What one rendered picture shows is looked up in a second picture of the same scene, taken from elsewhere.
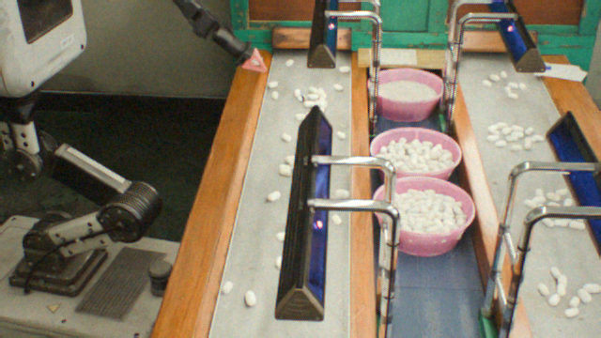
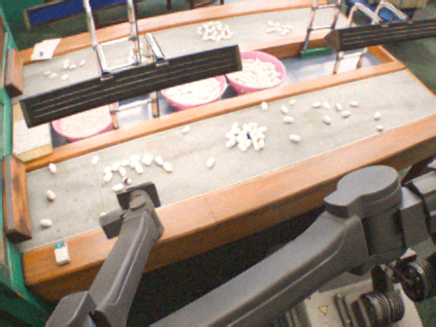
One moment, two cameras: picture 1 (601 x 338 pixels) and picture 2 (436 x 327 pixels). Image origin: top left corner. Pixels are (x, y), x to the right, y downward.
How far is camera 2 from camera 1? 2.38 m
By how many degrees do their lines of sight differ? 81
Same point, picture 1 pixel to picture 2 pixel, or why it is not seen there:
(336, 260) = (321, 95)
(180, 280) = (397, 144)
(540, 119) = (111, 50)
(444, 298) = (295, 69)
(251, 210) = (314, 147)
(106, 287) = not seen: hidden behind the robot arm
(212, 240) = (362, 145)
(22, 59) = not seen: outside the picture
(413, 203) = (245, 79)
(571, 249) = (244, 29)
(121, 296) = not seen: hidden behind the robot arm
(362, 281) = (333, 78)
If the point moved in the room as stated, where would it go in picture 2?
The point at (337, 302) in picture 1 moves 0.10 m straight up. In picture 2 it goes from (347, 88) to (353, 70)
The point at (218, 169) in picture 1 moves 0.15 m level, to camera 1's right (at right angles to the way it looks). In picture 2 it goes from (294, 181) to (270, 148)
